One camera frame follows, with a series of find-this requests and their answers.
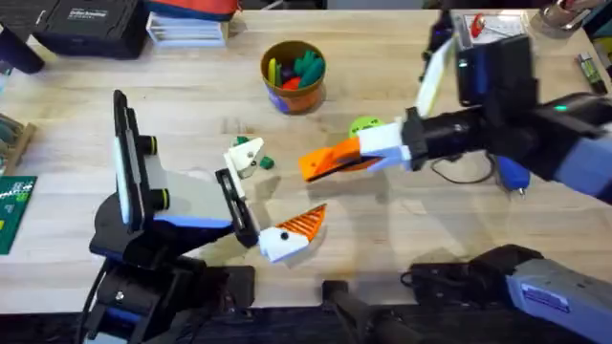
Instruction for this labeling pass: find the red and blue case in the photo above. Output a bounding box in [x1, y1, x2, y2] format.
[142, 0, 241, 23]

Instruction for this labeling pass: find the clear box with red tool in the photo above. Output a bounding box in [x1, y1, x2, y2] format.
[450, 10, 528, 49]

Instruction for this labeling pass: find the wooden holder with tools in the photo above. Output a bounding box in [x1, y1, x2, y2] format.
[0, 113, 37, 177]

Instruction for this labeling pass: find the green disc with holes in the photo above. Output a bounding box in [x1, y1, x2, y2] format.
[347, 116, 386, 140]

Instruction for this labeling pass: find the black case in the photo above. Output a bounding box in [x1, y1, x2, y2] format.
[32, 0, 150, 61]

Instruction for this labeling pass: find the black left wrist plate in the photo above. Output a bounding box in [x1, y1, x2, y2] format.
[112, 89, 172, 233]

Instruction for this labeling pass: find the black right wrist plate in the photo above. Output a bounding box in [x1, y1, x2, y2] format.
[414, 9, 458, 118]

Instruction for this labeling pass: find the black wrist plate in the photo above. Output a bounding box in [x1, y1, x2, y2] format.
[414, 9, 458, 118]
[112, 89, 172, 233]

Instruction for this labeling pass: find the green board with blocks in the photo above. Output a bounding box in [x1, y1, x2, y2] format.
[0, 175, 38, 256]

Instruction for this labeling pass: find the shiny round container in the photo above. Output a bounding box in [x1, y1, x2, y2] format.
[529, 0, 597, 33]

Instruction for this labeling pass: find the black cylinder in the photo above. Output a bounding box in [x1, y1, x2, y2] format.
[0, 22, 47, 75]

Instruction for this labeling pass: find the brown tub of toys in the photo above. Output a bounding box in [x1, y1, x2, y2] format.
[259, 39, 328, 116]

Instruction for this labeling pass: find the green vegetable toy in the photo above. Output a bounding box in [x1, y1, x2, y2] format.
[231, 135, 276, 171]

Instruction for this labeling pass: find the green and black marker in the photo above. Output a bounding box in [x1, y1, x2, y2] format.
[575, 52, 609, 96]

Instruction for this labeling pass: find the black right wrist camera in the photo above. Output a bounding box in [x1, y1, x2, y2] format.
[453, 33, 537, 109]

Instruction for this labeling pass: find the blue electric screwdriver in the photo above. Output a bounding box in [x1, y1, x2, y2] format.
[494, 155, 532, 200]

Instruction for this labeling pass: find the black cable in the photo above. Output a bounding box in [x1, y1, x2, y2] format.
[76, 267, 114, 344]
[429, 151, 498, 185]

